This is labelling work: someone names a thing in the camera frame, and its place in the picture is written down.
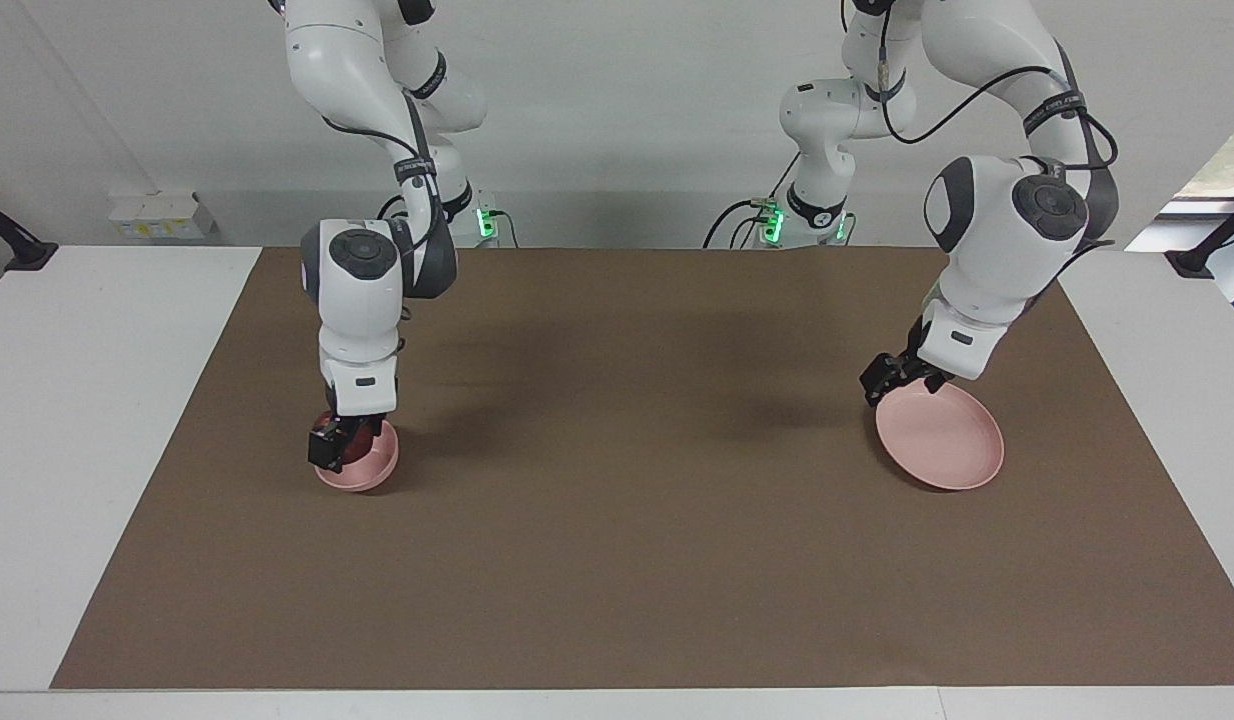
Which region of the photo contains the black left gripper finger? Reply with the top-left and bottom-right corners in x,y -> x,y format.
859,354 -> 914,407

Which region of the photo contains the pink bowl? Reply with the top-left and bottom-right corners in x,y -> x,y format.
314,412 -> 401,493

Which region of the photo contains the pink plate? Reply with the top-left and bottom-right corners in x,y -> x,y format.
874,385 -> 1006,492

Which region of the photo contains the brown table mat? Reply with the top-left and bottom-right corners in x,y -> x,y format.
49,245 -> 1234,691

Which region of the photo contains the black base cable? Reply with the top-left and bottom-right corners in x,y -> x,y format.
702,196 -> 780,250

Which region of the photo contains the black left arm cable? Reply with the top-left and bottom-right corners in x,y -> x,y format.
842,0 -> 1121,271

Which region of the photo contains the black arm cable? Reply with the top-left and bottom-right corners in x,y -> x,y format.
322,95 -> 448,261
842,0 -> 1121,271

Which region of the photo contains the white wall socket box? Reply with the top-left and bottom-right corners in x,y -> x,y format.
108,191 -> 219,242

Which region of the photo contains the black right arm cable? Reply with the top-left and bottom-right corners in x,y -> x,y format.
322,95 -> 448,261

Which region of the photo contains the black clamp mount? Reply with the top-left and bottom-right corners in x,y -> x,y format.
0,191 -> 59,272
1164,194 -> 1234,280

